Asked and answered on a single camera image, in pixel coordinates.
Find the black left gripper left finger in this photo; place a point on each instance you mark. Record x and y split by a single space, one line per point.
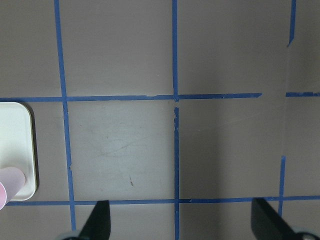
96 227

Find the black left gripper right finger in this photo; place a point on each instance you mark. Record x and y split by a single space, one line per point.
267 224

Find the pink plastic cup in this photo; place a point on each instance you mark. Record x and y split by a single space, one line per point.
12 179

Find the cream plastic tray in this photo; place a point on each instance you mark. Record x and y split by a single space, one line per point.
17 148

